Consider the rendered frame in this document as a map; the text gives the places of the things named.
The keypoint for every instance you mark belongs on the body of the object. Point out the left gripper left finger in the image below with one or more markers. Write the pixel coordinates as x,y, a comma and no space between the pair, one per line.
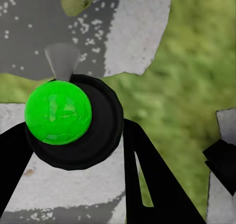
15,154

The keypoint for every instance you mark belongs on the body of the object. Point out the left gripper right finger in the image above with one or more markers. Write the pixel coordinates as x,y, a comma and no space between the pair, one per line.
171,203

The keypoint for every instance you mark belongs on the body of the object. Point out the insectifuge atomizer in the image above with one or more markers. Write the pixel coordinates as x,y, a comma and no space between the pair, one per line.
75,121

